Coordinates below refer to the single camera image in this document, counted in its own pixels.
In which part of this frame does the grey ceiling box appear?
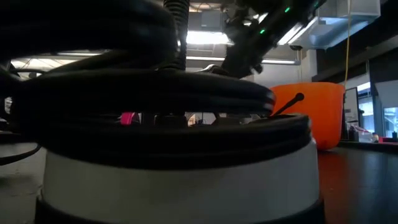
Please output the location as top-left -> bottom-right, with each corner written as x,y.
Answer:
200,11 -> 225,32

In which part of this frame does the fluorescent tube light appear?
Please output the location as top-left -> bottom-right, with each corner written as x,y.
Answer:
185,55 -> 302,65

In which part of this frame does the orange pumpkin bucket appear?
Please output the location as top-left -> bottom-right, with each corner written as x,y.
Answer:
269,82 -> 346,152

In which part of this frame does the framed white board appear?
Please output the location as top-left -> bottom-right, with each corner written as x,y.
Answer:
344,86 -> 360,125

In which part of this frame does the white red-striped bag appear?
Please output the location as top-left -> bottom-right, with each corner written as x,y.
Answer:
353,124 -> 376,143

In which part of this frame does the black lamp power cable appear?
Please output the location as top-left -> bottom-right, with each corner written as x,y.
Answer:
0,46 -> 312,171

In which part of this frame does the silver rectangular ventilation duct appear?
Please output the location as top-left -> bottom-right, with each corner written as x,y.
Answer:
276,0 -> 382,50

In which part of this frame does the yellow hanging cable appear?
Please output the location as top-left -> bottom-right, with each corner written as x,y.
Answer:
344,0 -> 352,85

